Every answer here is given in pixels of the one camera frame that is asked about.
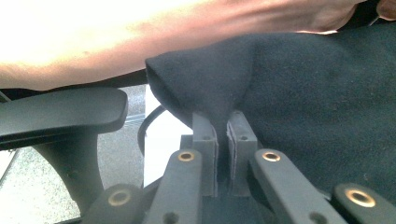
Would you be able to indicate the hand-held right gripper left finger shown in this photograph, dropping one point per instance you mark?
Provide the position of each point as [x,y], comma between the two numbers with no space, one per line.
[207,155]

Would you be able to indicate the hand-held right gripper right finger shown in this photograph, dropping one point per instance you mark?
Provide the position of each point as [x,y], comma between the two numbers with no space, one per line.
[241,146]

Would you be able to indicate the black tank top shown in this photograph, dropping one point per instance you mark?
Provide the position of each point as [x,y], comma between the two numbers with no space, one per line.
[311,93]

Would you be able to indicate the white table board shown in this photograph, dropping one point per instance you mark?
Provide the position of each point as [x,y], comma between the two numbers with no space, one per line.
[162,146]

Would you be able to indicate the black office chair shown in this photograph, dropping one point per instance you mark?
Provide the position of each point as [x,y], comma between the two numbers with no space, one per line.
[62,109]

